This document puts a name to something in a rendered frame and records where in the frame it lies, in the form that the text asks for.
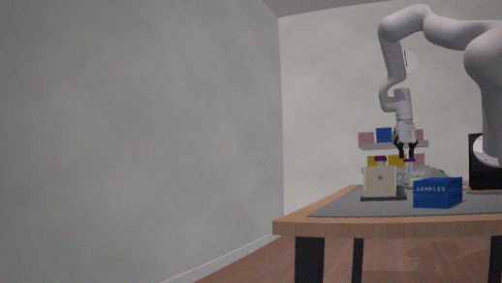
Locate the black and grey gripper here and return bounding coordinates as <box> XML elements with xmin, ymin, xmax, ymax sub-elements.
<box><xmin>393</xmin><ymin>120</ymin><xmax>419</xmax><ymax>159</ymax></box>

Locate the blue tube rack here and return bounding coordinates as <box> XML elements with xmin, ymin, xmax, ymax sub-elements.
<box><xmin>413</xmin><ymin>177</ymin><xmax>462</xmax><ymax>209</ymax></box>

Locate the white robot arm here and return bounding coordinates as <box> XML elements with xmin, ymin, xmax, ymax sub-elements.
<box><xmin>377</xmin><ymin>4</ymin><xmax>502</xmax><ymax>168</ymax></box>

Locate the white tube rack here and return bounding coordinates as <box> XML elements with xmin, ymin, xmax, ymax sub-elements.
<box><xmin>396</xmin><ymin>172</ymin><xmax>424</xmax><ymax>186</ymax></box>

